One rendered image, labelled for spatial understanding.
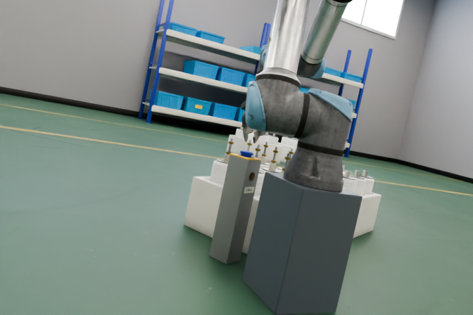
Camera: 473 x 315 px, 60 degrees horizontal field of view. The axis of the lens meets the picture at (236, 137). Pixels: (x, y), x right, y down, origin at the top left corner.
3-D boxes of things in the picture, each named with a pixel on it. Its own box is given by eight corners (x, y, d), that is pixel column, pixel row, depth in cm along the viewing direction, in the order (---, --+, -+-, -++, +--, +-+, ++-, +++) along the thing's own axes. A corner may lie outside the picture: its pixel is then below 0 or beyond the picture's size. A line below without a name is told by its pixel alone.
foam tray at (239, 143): (279, 164, 399) (283, 146, 398) (246, 159, 378) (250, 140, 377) (257, 156, 432) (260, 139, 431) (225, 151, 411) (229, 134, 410)
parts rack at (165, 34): (349, 157, 726) (374, 49, 713) (145, 122, 565) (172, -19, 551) (327, 151, 783) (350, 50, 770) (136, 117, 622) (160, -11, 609)
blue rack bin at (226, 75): (208, 80, 650) (210, 67, 648) (229, 85, 665) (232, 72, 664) (219, 81, 604) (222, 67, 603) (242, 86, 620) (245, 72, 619)
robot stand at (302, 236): (336, 312, 102) (363, 196, 100) (275, 315, 94) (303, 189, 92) (296, 279, 118) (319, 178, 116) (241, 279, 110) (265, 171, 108)
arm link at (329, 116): (350, 152, 98) (363, 97, 97) (295, 141, 97) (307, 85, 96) (337, 148, 110) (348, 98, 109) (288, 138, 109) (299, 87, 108)
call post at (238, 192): (241, 260, 124) (262, 160, 122) (226, 264, 118) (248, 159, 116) (222, 252, 128) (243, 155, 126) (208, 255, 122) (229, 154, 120)
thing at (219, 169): (231, 211, 152) (241, 164, 151) (226, 217, 142) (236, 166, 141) (207, 205, 154) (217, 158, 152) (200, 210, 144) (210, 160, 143)
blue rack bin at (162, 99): (147, 103, 617) (150, 88, 615) (171, 107, 634) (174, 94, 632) (155, 105, 572) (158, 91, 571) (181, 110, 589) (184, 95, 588)
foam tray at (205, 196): (326, 247, 155) (337, 202, 154) (274, 267, 124) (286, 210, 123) (245, 215, 178) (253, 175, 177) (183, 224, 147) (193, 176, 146)
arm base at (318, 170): (355, 194, 101) (364, 155, 100) (305, 188, 94) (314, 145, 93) (318, 179, 114) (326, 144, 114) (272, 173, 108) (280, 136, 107)
